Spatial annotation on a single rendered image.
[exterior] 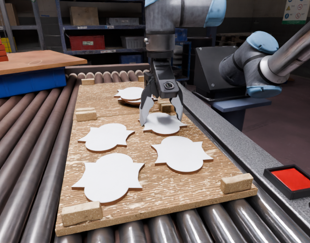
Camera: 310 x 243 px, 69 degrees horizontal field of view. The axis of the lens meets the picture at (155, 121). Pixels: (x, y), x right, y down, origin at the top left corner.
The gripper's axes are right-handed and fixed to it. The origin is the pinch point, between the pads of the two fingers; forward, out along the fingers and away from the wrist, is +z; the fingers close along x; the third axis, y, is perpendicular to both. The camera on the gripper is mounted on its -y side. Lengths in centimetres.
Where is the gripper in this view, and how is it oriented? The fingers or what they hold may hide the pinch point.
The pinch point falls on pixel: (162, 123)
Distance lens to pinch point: 65.7
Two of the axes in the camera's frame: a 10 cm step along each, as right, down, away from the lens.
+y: -2.6, -3.8, 8.9
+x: -9.7, 1.1, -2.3
